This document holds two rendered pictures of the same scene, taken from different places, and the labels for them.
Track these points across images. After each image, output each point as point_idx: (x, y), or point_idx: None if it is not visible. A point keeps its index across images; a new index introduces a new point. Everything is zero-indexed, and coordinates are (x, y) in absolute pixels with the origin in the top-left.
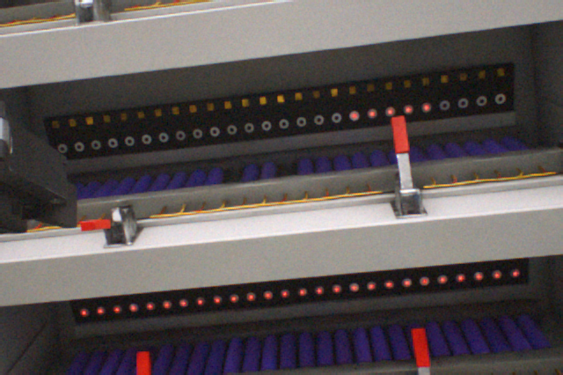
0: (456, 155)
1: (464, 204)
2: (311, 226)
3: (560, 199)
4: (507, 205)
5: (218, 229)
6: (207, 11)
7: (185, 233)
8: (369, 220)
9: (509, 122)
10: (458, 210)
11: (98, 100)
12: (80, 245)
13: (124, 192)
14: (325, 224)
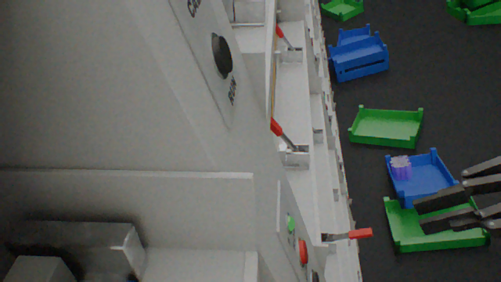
0: None
1: (312, 124)
2: (324, 168)
3: (315, 104)
4: (317, 116)
5: (319, 202)
6: (310, 112)
7: (322, 216)
8: (322, 150)
9: None
10: (318, 127)
11: None
12: (328, 268)
13: None
14: (323, 164)
